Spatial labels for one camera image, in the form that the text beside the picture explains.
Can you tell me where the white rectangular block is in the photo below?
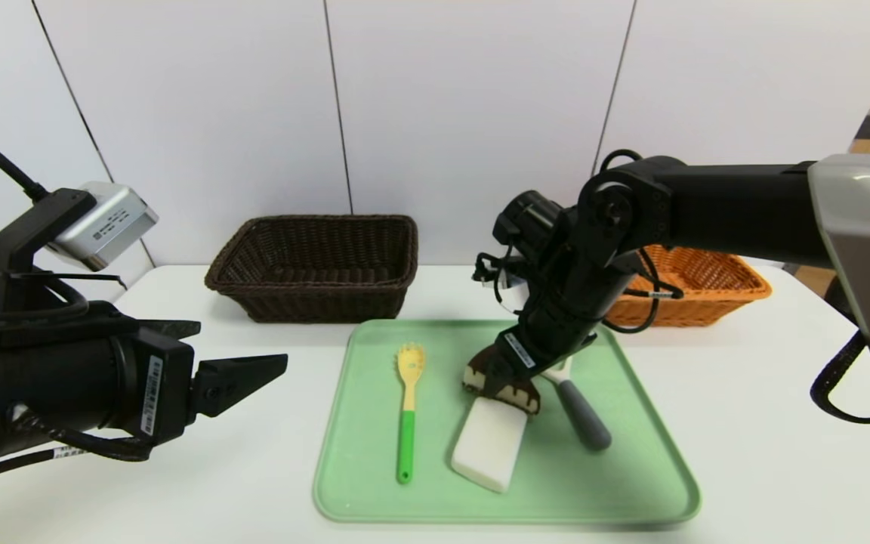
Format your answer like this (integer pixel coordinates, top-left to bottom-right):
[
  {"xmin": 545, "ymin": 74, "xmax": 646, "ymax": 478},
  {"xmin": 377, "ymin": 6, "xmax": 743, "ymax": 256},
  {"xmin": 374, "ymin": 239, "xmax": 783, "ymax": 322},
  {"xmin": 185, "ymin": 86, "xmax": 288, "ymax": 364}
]
[{"xmin": 450, "ymin": 397, "xmax": 528, "ymax": 494}]

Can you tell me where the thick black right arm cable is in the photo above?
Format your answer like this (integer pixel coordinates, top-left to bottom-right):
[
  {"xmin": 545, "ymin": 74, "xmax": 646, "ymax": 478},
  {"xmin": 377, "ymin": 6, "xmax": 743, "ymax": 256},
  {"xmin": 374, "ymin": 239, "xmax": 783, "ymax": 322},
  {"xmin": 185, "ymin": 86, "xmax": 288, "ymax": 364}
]
[{"xmin": 810, "ymin": 330, "xmax": 870, "ymax": 424}]

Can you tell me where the dark brown wicker basket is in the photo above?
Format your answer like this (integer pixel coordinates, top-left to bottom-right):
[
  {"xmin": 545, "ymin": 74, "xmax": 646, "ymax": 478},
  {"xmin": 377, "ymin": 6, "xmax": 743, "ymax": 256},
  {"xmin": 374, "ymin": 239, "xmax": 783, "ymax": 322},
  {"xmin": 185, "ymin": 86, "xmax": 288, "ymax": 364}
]
[{"xmin": 205, "ymin": 215, "xmax": 419, "ymax": 324}]

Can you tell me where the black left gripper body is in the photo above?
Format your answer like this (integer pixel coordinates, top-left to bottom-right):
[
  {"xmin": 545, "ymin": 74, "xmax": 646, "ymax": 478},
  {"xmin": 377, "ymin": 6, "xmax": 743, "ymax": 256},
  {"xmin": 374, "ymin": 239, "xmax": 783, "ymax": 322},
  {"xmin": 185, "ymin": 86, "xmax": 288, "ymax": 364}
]
[{"xmin": 0, "ymin": 326, "xmax": 196, "ymax": 462}]

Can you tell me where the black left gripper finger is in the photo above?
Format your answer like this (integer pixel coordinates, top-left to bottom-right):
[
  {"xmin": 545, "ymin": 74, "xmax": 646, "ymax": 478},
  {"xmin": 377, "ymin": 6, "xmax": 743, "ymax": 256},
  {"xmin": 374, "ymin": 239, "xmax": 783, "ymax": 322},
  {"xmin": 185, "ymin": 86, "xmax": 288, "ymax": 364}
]
[
  {"xmin": 138, "ymin": 319, "xmax": 202, "ymax": 341},
  {"xmin": 190, "ymin": 354, "xmax": 288, "ymax": 419}
]

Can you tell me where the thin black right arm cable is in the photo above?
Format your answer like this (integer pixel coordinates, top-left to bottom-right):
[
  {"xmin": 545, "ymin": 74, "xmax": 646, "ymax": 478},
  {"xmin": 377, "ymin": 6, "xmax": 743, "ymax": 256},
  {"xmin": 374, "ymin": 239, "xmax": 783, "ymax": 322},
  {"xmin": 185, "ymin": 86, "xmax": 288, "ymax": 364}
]
[{"xmin": 600, "ymin": 150, "xmax": 686, "ymax": 335}]

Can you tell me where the yellow green pasta spoon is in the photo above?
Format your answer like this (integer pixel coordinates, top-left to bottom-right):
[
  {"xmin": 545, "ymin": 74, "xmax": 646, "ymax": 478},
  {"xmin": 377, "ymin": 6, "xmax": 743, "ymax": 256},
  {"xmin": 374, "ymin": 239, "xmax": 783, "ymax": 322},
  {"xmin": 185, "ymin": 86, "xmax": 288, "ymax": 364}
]
[{"xmin": 396, "ymin": 344, "xmax": 427, "ymax": 484}]

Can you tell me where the braided left wrist cable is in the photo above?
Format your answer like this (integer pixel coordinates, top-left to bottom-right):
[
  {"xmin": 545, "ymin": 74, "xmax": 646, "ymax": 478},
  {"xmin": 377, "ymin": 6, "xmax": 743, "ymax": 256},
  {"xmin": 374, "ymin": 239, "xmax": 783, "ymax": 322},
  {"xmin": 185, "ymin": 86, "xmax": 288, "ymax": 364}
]
[{"xmin": 0, "ymin": 412, "xmax": 154, "ymax": 488}]

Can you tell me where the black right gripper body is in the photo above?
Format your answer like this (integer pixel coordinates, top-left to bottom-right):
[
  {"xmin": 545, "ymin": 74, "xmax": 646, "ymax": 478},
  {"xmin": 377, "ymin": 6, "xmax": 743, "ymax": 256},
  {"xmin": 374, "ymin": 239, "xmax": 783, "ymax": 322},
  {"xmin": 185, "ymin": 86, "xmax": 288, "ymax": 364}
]
[{"xmin": 495, "ymin": 300, "xmax": 606, "ymax": 379}]

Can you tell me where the white peeler grey handle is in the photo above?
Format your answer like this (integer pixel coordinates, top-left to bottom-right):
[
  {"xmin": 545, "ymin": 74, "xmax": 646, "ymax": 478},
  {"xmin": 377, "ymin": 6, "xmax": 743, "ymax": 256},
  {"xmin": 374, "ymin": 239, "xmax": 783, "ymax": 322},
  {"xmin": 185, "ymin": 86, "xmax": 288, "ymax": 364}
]
[{"xmin": 541, "ymin": 355, "xmax": 613, "ymax": 453}]

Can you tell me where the light green plastic tray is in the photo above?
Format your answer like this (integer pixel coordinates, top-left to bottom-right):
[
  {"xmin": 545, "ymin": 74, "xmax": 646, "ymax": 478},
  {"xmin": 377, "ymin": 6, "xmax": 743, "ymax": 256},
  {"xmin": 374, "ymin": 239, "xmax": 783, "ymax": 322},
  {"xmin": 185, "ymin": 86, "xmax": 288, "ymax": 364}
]
[{"xmin": 313, "ymin": 318, "xmax": 702, "ymax": 524}]

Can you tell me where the black left camera bracket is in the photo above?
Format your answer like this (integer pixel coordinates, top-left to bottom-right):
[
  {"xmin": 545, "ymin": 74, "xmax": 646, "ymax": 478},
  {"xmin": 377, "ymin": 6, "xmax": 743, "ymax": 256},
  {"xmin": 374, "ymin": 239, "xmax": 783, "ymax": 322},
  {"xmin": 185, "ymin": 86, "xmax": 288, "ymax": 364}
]
[{"xmin": 0, "ymin": 187, "xmax": 100, "ymax": 311}]

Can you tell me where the orange wicker basket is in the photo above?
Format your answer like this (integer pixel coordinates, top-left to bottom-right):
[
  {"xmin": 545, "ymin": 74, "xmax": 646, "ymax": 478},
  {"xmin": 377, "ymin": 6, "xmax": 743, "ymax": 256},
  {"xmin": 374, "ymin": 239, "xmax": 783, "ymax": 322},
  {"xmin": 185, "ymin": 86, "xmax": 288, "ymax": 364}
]
[{"xmin": 605, "ymin": 244, "xmax": 773, "ymax": 328}]

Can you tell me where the chocolate blueberry cake slice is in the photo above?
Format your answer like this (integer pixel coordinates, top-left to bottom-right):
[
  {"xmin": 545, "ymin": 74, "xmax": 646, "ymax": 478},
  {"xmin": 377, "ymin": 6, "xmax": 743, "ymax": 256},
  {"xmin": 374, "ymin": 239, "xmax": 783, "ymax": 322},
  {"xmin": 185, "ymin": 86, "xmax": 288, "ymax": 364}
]
[{"xmin": 462, "ymin": 355, "xmax": 541, "ymax": 416}]

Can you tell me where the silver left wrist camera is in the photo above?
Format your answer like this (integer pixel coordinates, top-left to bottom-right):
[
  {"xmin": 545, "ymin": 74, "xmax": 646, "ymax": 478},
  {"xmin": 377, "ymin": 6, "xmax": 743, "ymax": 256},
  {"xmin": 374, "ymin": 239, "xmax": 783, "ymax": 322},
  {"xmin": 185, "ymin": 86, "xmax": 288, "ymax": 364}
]
[{"xmin": 48, "ymin": 181, "xmax": 159, "ymax": 273}]

